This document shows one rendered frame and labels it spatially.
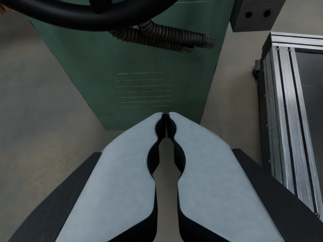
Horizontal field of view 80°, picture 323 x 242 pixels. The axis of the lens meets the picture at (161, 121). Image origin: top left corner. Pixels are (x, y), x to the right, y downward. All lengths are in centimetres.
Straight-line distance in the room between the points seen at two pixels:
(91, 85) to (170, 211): 54
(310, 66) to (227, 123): 39
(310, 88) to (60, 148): 107
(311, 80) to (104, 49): 77
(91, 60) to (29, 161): 63
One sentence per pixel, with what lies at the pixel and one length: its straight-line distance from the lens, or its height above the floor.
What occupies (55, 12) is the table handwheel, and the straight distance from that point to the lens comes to 27.
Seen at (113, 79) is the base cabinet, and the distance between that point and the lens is 63.
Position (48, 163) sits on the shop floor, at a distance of 101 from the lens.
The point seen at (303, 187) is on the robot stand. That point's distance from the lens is 71.
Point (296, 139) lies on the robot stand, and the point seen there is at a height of 23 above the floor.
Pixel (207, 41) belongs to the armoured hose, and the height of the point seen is 57.
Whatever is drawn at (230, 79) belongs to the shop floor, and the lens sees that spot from 112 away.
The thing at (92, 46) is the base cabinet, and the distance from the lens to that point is 55.
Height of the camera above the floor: 82
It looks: 62 degrees down
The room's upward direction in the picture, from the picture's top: 5 degrees counter-clockwise
